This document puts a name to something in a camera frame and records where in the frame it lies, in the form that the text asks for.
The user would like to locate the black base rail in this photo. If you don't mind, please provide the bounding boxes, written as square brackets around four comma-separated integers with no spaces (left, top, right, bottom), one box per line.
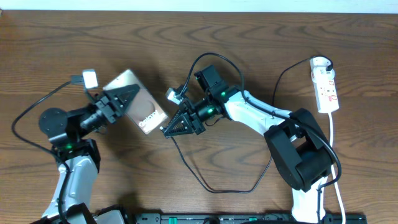
[135,212,368,224]

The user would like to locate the white power strip cord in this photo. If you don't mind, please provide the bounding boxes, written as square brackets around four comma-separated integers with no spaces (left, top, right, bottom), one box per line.
[327,112,346,224]

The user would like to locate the black camera cable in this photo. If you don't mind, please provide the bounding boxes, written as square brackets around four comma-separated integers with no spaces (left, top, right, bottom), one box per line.
[180,52,343,224]
[11,74,94,224]

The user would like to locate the black right camera cable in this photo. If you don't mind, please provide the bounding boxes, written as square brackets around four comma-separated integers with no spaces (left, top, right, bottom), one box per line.
[180,52,343,224]

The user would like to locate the white power strip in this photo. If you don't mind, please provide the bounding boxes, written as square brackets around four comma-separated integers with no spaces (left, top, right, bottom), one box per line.
[311,66,340,114]

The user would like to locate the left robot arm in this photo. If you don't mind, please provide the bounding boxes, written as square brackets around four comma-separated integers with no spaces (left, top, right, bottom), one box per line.
[39,84,140,223]

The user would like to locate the black USB charging cable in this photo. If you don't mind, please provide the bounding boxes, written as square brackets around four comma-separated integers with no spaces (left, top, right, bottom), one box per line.
[159,56,334,194]

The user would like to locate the white USB charger plug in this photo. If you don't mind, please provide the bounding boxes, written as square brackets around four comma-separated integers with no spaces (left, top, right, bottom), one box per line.
[310,56,333,72]

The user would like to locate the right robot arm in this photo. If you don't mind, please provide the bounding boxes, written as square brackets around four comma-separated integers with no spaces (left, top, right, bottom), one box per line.
[162,65,336,223]

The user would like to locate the black left camera cable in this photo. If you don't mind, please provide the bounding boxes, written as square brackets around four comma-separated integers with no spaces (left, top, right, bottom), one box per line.
[11,74,94,224]

